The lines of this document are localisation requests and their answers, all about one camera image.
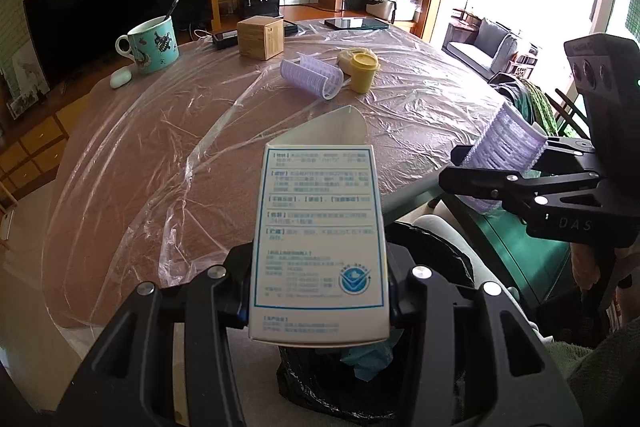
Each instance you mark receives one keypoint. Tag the blue cased phone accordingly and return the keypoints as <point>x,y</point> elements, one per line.
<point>225,39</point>

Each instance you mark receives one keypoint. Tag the black smartphone with lit screen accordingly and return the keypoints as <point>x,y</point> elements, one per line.
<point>355,23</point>

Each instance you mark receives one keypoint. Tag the small wooden box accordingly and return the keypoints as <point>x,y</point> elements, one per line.
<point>260,38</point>

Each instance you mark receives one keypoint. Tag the person's right hand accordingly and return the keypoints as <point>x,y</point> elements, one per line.
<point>582,267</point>

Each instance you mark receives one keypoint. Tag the green towel cloth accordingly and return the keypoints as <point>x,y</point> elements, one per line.
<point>600,382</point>

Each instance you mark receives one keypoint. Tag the teal patterned mug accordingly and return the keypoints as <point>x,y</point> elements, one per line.
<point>152,44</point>

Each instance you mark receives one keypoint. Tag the white printed leaflet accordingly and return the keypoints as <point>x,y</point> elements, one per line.
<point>505,137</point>
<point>310,77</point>

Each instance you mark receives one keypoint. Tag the yellow small cup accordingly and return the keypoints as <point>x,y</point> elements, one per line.
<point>361,77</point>

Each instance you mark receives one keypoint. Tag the dark clothes on chair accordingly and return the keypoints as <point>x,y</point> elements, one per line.
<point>525,102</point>

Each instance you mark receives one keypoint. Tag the metal spoon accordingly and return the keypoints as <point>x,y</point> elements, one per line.
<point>171,8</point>

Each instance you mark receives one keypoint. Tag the white bin with black bag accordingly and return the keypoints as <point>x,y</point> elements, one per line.
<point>430,252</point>

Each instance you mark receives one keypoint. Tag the cream plastic lid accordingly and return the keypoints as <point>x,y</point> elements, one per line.
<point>344,59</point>

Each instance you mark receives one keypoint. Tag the green chair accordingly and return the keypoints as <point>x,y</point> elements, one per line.
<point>510,247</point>

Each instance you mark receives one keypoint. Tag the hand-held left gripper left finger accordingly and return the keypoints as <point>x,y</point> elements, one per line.
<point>235,287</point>

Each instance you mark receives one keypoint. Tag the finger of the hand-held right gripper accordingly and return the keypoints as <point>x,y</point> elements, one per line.
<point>570,154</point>
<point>480,182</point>

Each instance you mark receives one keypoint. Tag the framed photo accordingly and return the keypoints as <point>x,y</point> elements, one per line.
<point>27,99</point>

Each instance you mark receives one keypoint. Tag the teal crumpled tissue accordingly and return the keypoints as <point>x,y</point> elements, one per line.
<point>367,359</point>

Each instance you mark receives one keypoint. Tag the clear plastic table cover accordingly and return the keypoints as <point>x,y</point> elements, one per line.
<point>175,147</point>

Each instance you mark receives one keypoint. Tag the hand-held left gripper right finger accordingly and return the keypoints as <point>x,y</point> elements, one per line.
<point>400,292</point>

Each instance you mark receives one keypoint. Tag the white medicine box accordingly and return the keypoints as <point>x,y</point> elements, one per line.
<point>320,232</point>

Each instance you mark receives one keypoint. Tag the grey cushioned armchair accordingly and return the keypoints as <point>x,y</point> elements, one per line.
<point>485,47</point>

